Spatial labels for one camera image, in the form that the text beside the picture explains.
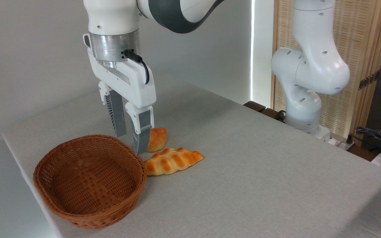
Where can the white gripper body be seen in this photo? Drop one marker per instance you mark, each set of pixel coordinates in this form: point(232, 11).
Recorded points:
point(134, 89)

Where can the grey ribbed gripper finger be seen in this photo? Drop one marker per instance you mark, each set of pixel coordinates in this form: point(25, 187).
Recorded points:
point(117, 115)
point(142, 132)

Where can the small round orange bread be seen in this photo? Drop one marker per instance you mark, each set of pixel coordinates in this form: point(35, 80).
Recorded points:
point(158, 138)

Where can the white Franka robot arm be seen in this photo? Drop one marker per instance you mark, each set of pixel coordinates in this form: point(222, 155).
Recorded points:
point(309, 66)

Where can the long braided golden bread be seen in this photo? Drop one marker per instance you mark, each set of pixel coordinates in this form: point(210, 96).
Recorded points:
point(172, 162)

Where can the brown woven wicker basket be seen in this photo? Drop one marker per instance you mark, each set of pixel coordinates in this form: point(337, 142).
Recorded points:
point(91, 178)

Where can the dark wooden bench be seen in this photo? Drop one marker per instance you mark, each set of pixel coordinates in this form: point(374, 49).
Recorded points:
point(260, 108)

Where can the light wooden slatted screen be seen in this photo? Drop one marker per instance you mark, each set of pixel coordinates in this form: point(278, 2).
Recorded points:
point(362, 36)

